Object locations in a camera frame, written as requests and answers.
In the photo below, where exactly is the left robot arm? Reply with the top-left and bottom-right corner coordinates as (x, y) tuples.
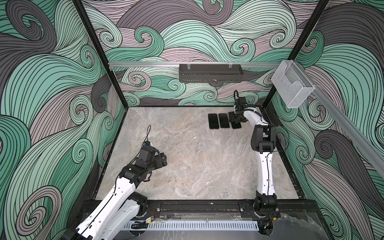
(61, 141), (168, 240)

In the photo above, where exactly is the black wall tray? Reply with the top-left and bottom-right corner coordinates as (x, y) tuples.
(179, 64), (244, 84)

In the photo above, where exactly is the black phone case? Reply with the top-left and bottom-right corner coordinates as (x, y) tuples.
(208, 114), (220, 130)

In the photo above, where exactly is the purple-edged black smartphone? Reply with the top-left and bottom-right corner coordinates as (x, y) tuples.
(219, 113), (230, 129)

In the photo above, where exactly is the aluminium wall rail right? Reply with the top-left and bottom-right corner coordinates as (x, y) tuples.
(299, 64), (384, 176)

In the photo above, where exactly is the aluminium wall rail back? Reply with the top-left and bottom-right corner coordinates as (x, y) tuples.
(108, 61), (280, 69)

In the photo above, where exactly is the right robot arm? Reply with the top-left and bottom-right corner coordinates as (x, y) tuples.
(229, 90), (279, 220)

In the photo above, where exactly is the white slotted cable duct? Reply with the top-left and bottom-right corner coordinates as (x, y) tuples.
(139, 221), (259, 232)

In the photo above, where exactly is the clear acrylic wall holder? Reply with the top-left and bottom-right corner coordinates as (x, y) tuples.
(271, 60), (315, 109)

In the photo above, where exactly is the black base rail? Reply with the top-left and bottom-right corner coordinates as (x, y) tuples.
(147, 199), (319, 214)

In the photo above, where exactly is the aluminium wall rail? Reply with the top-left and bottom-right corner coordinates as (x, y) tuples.
(299, 64), (384, 176)
(108, 61), (280, 69)

